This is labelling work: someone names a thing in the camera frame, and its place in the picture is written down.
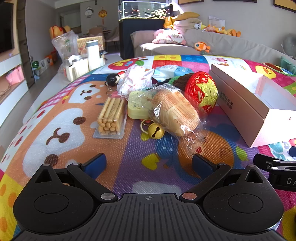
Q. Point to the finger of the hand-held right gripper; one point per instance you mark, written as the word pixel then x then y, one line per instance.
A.
pixel 293 153
pixel 268 161

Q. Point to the white pink bag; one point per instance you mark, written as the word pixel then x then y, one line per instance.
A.
pixel 134 81

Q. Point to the orange plush toy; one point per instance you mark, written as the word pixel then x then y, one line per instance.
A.
pixel 168 22

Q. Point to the white plastic holder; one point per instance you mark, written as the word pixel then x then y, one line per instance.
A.
pixel 76 68

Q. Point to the pink clothes pile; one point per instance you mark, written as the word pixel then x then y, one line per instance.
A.
pixel 168 37

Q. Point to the red yellow woven ball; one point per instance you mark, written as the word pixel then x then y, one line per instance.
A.
pixel 201 92

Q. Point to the yellow orange plush pile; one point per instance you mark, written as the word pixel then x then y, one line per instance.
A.
pixel 227 31

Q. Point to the white paper sheet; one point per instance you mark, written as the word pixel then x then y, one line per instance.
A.
pixel 216 21

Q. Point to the white thermos bottle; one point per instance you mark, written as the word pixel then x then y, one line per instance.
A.
pixel 93 55

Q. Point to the orange fish plush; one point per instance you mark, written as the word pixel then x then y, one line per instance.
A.
pixel 200 45

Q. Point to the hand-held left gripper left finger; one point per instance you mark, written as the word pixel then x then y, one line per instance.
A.
pixel 96 162

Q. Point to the pink pillow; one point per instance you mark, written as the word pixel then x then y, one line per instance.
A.
pixel 185 25

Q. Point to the glass fish tank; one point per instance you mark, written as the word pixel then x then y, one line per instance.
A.
pixel 143 11

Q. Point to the colourful printed play mat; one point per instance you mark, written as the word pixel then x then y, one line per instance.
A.
pixel 138 148

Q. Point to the beige dining chair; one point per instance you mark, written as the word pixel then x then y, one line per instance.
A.
pixel 113 37

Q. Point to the black television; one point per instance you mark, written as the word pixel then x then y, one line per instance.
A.
pixel 5 27

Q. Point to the wooden picture frame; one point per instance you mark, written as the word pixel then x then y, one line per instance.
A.
pixel 190 1
pixel 285 5

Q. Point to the yellow pillow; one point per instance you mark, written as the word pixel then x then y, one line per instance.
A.
pixel 186 15

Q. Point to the bread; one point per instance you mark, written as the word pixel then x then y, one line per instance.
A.
pixel 175 109

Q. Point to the clear plastic bag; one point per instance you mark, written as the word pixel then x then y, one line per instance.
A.
pixel 64 44

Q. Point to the grey fan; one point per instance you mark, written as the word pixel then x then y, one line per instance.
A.
pixel 290 45

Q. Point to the beige sofa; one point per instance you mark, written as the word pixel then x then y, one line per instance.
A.
pixel 231 44

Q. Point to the teal cushion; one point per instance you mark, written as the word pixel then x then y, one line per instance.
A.
pixel 288 66

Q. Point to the pink cardboard box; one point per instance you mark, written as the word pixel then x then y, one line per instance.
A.
pixel 242 104

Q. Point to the light green plastic toy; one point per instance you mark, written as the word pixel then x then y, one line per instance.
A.
pixel 136 106

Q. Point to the yellow red plush toy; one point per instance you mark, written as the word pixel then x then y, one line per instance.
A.
pixel 55 31

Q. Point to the green ball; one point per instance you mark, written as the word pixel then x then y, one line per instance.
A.
pixel 35 64

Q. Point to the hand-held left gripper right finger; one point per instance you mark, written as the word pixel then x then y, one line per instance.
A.
pixel 202 165

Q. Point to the brown green crocheted item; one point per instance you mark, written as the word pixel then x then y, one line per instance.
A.
pixel 179 82

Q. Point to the biscuit stick packet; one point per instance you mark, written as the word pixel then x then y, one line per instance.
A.
pixel 111 115

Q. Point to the dark red cloth item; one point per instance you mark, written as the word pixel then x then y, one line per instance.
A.
pixel 271 66

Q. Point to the yellow wall ornament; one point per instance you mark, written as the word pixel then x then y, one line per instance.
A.
pixel 102 13

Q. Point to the woven basket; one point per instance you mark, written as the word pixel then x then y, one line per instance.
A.
pixel 82 45

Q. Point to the blue white wipes packet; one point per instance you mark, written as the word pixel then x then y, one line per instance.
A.
pixel 171 70

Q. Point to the white television cabinet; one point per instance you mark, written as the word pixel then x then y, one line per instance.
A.
pixel 11 63

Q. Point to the white wall clock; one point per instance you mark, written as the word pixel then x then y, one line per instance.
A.
pixel 88 12

